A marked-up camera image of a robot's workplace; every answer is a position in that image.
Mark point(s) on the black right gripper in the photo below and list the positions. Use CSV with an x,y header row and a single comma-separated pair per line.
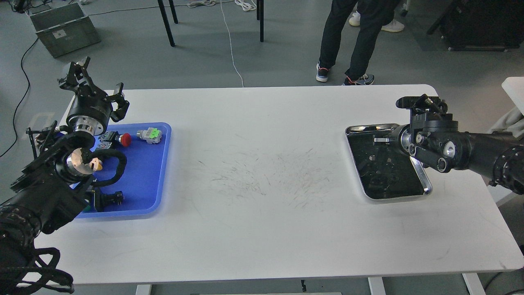
x,y
399,138

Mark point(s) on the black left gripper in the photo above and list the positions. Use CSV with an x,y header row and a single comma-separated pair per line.
x,y
88,113

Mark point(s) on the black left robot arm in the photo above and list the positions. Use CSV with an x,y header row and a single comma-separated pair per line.
x,y
51,192

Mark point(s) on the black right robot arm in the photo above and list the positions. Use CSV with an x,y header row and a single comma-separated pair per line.
x,y
432,137

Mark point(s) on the grey green connector part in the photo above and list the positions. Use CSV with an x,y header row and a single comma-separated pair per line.
x,y
150,135

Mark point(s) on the steel metal tray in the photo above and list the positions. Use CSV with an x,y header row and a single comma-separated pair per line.
x,y
384,173

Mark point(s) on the grey storage crate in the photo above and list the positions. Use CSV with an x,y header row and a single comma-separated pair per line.
x,y
64,29

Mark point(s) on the blue plastic tray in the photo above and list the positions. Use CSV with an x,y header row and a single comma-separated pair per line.
x,y
143,177

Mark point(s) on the black table leg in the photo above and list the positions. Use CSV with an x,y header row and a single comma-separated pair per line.
x,y
165,19
260,17

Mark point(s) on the white sneaker person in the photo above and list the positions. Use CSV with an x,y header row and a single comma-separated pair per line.
x,y
393,26

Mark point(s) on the grey cloth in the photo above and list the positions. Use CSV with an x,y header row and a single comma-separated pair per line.
x,y
512,121

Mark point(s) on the black equipment case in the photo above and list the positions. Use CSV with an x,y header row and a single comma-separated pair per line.
x,y
481,25

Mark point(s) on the black table leg right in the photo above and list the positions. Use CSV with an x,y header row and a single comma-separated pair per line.
x,y
260,17

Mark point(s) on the red push button switch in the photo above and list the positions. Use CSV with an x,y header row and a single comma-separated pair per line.
x,y
110,139

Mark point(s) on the yellow push button switch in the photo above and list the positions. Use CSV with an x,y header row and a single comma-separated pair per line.
x,y
96,164

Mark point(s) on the black selector switch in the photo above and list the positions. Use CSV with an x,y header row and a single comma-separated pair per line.
x,y
101,200

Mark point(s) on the green push button switch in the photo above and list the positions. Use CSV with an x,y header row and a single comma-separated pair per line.
x,y
88,207

